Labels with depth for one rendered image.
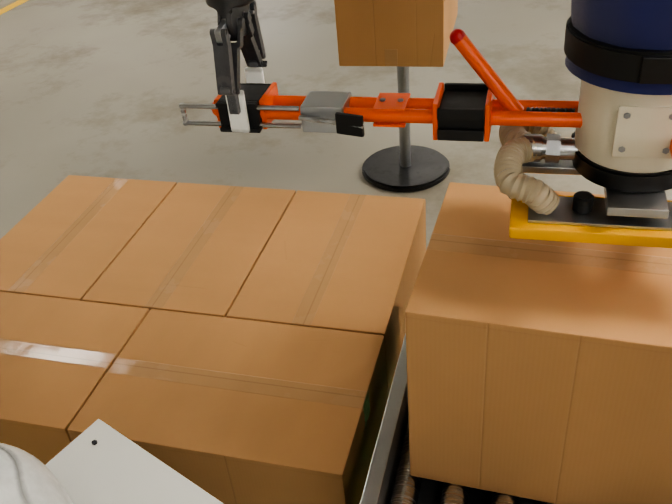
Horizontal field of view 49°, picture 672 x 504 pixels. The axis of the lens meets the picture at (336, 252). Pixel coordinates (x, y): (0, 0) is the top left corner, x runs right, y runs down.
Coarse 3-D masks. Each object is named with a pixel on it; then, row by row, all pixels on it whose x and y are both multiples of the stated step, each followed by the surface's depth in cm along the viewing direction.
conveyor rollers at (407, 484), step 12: (408, 420) 150; (408, 432) 146; (408, 444) 143; (408, 456) 141; (408, 468) 138; (396, 480) 137; (408, 480) 136; (420, 480) 138; (396, 492) 135; (408, 492) 134; (444, 492) 134; (456, 492) 133; (468, 492) 135; (492, 492) 135
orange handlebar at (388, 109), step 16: (288, 96) 120; (304, 96) 119; (384, 96) 115; (400, 96) 115; (272, 112) 116; (288, 112) 116; (352, 112) 113; (368, 112) 113; (384, 112) 112; (400, 112) 112; (416, 112) 111; (496, 112) 108; (512, 112) 108; (528, 112) 107; (544, 112) 107; (560, 112) 107; (576, 112) 106
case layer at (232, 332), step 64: (64, 192) 236; (128, 192) 233; (192, 192) 230; (256, 192) 227; (320, 192) 224; (0, 256) 209; (64, 256) 206; (128, 256) 204; (192, 256) 201; (256, 256) 199; (320, 256) 197; (384, 256) 194; (0, 320) 185; (64, 320) 183; (128, 320) 181; (192, 320) 179; (256, 320) 178; (320, 320) 176; (384, 320) 174; (0, 384) 166; (64, 384) 165; (128, 384) 163; (192, 384) 162; (256, 384) 160; (320, 384) 159; (384, 384) 175; (192, 448) 147; (256, 448) 146; (320, 448) 145
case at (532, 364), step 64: (448, 192) 141; (448, 256) 124; (512, 256) 123; (576, 256) 122; (640, 256) 120; (448, 320) 112; (512, 320) 110; (576, 320) 109; (640, 320) 108; (448, 384) 120; (512, 384) 116; (576, 384) 112; (640, 384) 108; (448, 448) 129; (512, 448) 124; (576, 448) 120; (640, 448) 116
